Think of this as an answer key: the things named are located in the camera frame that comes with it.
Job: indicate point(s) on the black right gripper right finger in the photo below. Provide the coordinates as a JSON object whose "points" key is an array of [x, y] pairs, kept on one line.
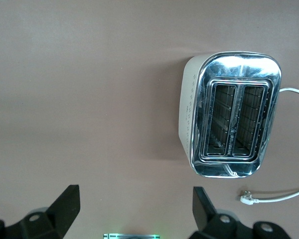
{"points": [[221, 229]]}

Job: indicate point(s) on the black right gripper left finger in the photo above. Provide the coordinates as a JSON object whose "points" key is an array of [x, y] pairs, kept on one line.
{"points": [[40, 226]]}

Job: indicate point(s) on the cream and chrome toaster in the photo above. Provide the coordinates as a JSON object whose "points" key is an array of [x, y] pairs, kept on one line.
{"points": [[239, 69]]}

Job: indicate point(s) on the brown table cover sheet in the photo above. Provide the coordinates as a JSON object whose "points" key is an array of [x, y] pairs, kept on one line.
{"points": [[89, 99]]}

